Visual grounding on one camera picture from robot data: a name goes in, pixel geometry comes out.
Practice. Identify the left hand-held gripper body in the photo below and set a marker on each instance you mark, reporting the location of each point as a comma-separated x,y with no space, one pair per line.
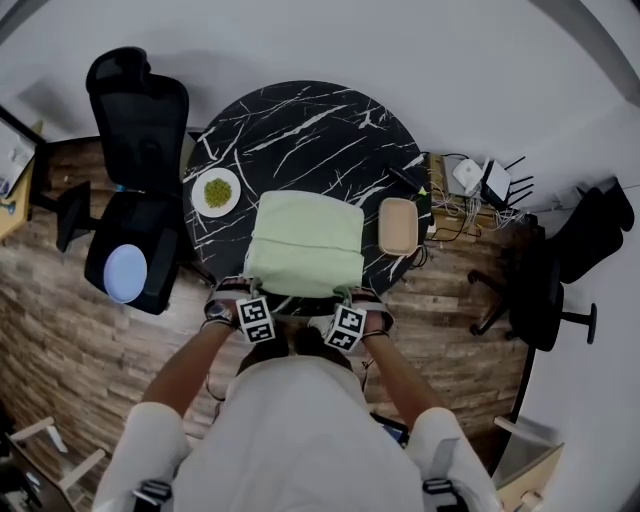
256,320

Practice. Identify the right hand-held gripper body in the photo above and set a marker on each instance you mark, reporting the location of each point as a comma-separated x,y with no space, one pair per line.
345,330

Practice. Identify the light green towel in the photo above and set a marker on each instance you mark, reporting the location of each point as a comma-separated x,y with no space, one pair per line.
305,240

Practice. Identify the person's left forearm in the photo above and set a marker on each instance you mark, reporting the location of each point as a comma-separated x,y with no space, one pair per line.
187,370

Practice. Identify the person's right forearm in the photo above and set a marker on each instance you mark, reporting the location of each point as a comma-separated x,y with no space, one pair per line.
402,380

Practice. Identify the person's brown trousers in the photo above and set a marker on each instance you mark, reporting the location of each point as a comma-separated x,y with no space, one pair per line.
270,352

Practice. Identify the silver wristwatch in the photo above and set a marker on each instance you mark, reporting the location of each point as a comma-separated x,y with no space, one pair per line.
219,312

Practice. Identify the beige rectangular container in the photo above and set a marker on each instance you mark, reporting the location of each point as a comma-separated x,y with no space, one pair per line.
398,227

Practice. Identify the white plate of green peas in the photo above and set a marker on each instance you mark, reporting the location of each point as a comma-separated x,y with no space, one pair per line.
216,192

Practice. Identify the black tablet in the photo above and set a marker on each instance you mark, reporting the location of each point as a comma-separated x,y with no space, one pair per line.
392,430

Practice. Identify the person in white shirt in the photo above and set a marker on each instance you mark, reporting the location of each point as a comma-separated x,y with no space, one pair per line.
300,445

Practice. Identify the wooden cabinet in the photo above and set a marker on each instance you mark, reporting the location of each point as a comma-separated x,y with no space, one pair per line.
445,222

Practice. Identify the blue round plate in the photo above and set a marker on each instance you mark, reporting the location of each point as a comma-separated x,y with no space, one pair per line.
125,274

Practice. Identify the black marker pen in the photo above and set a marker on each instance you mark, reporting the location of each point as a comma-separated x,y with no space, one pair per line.
404,177

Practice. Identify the white square device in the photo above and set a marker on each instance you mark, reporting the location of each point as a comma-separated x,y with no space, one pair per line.
467,174

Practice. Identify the white router with antennas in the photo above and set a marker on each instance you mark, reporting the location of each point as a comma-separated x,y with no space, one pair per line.
496,181

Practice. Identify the black mesh headrest office chair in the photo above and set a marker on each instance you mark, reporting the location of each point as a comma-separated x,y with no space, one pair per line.
140,130

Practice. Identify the white storage box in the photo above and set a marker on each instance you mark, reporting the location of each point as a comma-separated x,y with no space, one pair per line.
530,462

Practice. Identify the wooden desk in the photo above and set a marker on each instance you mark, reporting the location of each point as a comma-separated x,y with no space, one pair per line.
12,215

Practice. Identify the computer monitor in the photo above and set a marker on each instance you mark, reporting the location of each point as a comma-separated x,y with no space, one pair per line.
15,150

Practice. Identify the white wooden frame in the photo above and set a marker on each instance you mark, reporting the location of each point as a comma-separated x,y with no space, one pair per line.
77,467

